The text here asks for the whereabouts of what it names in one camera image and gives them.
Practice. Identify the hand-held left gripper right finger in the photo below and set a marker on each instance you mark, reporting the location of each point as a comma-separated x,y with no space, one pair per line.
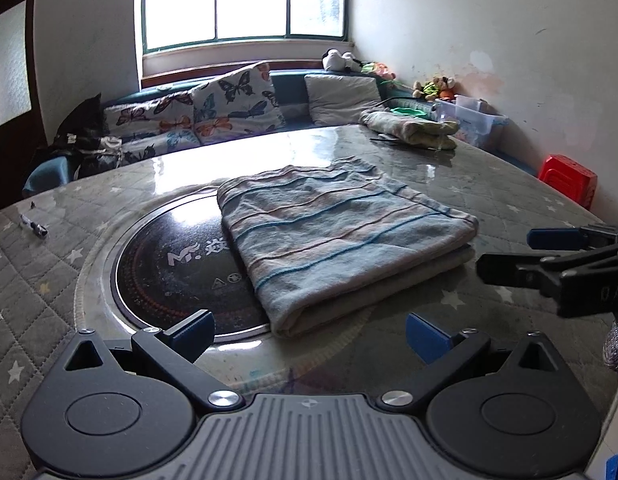
425,336

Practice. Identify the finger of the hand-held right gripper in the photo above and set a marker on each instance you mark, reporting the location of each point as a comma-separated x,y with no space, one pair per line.
509,270
554,238

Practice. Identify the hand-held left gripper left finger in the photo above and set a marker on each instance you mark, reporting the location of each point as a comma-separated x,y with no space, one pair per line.
195,332

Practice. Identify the blue striped towel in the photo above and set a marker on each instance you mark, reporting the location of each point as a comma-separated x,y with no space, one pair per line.
339,230

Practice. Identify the red plastic stool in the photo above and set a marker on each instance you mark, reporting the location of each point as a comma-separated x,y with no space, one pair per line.
569,180

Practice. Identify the round black induction cooktop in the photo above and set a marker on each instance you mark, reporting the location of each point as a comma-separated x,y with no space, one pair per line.
179,260

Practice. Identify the clear plastic storage box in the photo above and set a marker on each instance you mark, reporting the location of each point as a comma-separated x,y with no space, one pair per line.
471,122

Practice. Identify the green plastic basin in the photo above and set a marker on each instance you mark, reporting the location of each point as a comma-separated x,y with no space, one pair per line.
408,111

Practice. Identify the brown and green plush toys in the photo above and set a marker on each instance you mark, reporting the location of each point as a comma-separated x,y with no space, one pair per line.
435,87

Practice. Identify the black marker pen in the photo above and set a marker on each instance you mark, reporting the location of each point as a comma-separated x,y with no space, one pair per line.
34,226

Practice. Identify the black bag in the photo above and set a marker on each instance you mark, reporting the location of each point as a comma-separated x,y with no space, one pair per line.
84,135

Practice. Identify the butterfly print pillow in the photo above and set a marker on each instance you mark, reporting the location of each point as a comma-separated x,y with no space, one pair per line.
236,105

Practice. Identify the orange and green plush toy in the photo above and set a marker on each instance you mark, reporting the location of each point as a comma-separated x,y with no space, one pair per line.
379,70

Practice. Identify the grey pillow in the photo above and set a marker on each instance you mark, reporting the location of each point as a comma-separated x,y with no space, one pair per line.
341,97

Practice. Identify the teal sofa bench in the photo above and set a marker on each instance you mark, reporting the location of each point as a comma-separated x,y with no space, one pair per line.
289,87

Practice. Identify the black and white plush toy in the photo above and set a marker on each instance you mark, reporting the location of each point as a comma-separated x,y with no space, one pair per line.
339,60

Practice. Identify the dark wooden door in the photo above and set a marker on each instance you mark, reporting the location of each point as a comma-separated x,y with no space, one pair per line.
11,85

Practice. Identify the window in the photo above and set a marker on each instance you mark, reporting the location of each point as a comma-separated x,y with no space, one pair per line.
239,0

